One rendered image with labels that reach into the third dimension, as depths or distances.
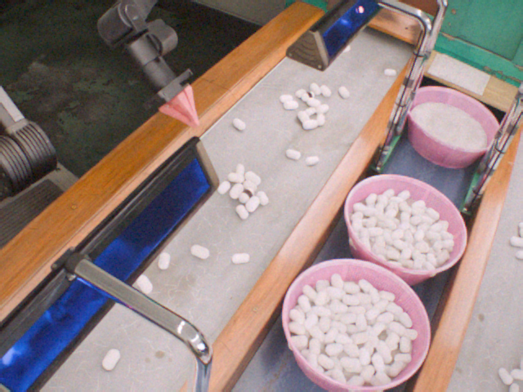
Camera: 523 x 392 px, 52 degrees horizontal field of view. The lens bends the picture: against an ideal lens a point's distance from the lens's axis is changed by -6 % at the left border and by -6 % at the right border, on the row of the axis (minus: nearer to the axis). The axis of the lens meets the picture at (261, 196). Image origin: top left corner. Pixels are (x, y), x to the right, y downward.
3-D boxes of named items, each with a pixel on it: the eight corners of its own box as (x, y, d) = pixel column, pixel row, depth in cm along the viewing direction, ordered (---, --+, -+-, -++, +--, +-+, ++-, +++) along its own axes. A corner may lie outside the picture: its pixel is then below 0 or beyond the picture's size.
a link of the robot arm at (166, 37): (94, 28, 104) (122, 7, 99) (127, 11, 113) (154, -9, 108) (127, 79, 108) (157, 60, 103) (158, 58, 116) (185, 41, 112)
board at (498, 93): (411, 70, 157) (413, 66, 156) (424, 50, 167) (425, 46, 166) (516, 118, 149) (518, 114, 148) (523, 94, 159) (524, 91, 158)
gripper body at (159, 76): (195, 75, 109) (172, 45, 107) (164, 100, 102) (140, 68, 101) (177, 88, 114) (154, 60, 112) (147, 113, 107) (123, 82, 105)
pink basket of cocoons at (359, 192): (331, 287, 111) (343, 259, 105) (336, 193, 130) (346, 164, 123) (455, 308, 112) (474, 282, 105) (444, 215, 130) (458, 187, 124)
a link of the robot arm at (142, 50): (113, 53, 104) (130, 37, 101) (132, 41, 109) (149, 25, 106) (135, 81, 106) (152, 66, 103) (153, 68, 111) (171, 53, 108)
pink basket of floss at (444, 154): (421, 180, 138) (434, 153, 131) (381, 113, 155) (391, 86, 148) (503, 174, 145) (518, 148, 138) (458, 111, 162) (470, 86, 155)
